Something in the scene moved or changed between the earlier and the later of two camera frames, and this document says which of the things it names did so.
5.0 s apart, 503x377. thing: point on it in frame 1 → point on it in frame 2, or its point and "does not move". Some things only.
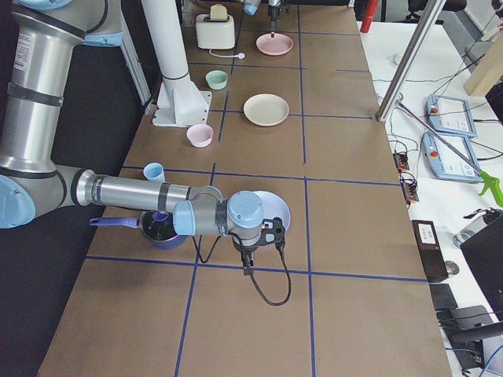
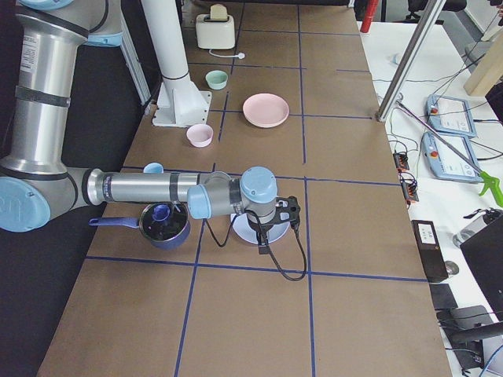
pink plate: [278, 45] → [266, 110]
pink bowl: [200, 135] does not move
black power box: [431, 250] does not move
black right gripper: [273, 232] → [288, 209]
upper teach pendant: [450, 115] does not move
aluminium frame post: [410, 60] does not move
